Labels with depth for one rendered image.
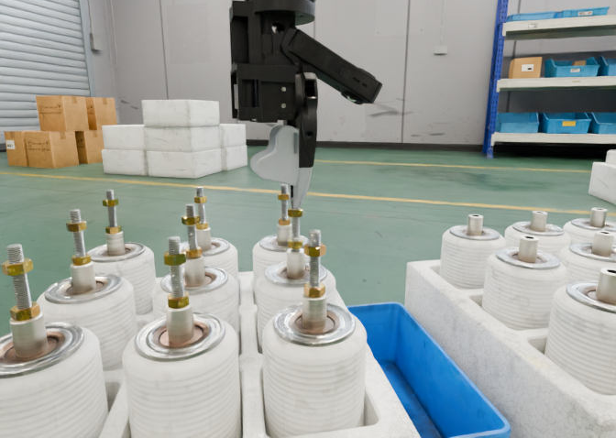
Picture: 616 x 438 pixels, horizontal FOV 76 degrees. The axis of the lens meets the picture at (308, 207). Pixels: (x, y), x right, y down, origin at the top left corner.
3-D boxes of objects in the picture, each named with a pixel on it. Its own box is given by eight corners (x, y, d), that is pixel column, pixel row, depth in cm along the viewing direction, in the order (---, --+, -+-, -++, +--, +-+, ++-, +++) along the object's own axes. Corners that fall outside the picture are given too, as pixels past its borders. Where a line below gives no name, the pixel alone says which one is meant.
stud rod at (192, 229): (188, 268, 45) (183, 204, 44) (195, 266, 46) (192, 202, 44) (192, 270, 45) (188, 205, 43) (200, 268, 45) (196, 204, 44)
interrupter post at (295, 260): (306, 272, 49) (306, 247, 48) (304, 280, 47) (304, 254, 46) (287, 272, 49) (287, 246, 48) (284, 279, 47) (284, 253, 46)
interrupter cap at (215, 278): (146, 290, 44) (145, 283, 44) (193, 267, 51) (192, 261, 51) (197, 303, 41) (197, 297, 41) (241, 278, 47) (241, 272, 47)
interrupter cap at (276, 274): (328, 266, 51) (328, 260, 51) (325, 290, 44) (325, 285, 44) (270, 264, 52) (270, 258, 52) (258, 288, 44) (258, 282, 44)
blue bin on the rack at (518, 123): (492, 131, 456) (494, 112, 451) (529, 131, 444) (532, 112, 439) (498, 133, 410) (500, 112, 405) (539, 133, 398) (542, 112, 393)
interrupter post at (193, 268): (180, 285, 45) (178, 257, 45) (194, 278, 47) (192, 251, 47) (195, 289, 44) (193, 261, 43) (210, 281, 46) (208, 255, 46)
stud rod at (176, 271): (174, 319, 34) (167, 235, 33) (186, 317, 35) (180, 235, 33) (173, 324, 33) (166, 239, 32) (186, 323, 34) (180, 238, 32)
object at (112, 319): (49, 424, 48) (26, 287, 44) (131, 388, 54) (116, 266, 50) (68, 476, 41) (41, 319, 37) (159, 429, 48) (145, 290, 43)
